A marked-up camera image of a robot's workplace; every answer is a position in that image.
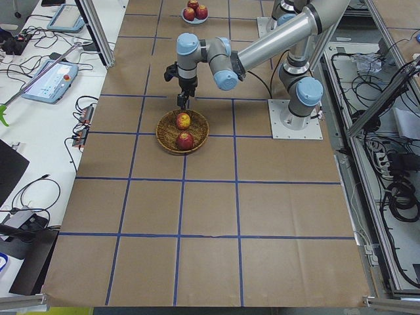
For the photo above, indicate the plate apple near centre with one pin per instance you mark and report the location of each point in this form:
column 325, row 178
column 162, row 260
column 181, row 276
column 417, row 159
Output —
column 201, row 12

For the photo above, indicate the green-tipped reacher stick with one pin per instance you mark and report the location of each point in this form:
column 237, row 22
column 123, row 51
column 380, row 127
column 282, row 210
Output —
column 43, row 65

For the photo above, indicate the plate apple front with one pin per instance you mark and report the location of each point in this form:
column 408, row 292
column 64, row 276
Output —
column 189, row 14

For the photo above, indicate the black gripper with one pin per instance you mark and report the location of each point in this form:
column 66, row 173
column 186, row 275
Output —
column 187, row 85

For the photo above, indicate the light blue plate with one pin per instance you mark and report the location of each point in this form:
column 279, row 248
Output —
column 196, row 21

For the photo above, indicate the teach pendant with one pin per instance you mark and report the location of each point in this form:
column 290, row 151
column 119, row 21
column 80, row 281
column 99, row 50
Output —
column 51, row 87
column 66, row 19

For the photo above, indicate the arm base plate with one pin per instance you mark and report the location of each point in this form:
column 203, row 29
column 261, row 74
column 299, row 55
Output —
column 286, row 126
column 265, row 25

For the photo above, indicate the dark red apple in basket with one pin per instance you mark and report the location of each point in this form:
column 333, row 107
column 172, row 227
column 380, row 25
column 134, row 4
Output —
column 185, row 141

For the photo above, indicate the teach pendant near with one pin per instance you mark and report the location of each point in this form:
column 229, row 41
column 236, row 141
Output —
column 51, row 87

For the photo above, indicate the teach pendant far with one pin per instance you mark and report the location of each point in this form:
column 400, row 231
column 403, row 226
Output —
column 66, row 19

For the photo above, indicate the yellow-red apple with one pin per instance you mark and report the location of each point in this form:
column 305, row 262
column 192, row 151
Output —
column 183, row 121

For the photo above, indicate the aluminium frame post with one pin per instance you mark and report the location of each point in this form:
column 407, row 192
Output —
column 96, row 31

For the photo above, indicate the plate apple far side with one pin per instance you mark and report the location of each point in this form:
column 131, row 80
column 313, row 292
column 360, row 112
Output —
column 194, row 4

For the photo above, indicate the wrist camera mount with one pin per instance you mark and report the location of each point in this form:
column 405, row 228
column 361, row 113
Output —
column 171, row 72

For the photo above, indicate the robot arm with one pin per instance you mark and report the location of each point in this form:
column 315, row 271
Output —
column 229, row 67
column 284, row 10

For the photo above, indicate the plate apple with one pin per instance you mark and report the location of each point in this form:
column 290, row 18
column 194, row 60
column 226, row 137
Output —
column 189, row 14
column 194, row 4
column 201, row 12

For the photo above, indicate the woven wicker basket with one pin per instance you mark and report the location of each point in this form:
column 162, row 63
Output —
column 167, row 131

